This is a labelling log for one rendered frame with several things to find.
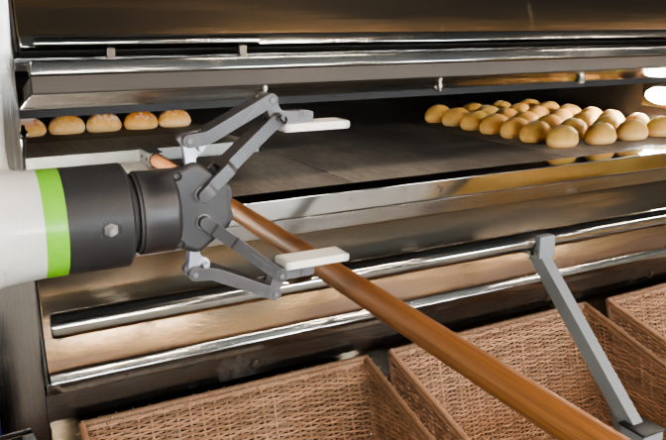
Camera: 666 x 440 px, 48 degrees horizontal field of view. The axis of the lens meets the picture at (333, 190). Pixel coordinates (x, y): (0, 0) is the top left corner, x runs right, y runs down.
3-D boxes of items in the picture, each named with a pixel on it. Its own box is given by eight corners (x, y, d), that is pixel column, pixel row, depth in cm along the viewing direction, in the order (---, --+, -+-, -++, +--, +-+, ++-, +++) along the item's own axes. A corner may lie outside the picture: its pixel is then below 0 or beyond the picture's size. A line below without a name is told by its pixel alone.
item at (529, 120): (418, 121, 236) (419, 104, 235) (533, 112, 258) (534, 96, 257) (559, 150, 184) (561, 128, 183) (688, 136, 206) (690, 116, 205)
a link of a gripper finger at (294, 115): (259, 123, 71) (258, 91, 70) (306, 120, 73) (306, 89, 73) (265, 125, 70) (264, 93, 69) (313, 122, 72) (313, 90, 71)
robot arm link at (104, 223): (75, 292, 60) (65, 180, 58) (55, 253, 70) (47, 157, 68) (150, 280, 63) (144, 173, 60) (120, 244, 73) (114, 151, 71)
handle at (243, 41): (39, 79, 101) (37, 80, 103) (263, 71, 116) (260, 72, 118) (34, 36, 101) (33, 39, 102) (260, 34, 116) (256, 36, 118)
